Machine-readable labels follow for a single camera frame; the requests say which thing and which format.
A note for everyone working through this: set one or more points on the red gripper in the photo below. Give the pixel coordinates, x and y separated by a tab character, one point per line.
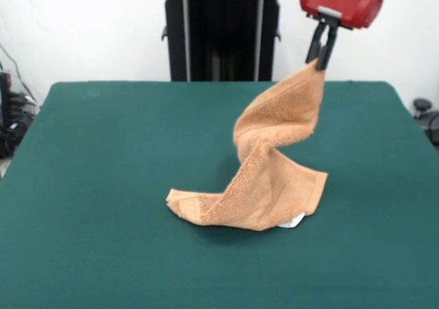
356	10

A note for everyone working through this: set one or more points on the dark green table cloth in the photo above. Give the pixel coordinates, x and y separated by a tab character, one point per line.
103	185

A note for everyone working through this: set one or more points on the tan terry cloth towel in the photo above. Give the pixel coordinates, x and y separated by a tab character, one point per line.
260	185

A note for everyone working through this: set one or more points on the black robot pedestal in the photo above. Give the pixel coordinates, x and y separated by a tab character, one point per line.
223	48

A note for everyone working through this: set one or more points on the grey wheeled floor base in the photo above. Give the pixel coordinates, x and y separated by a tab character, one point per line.
422	104

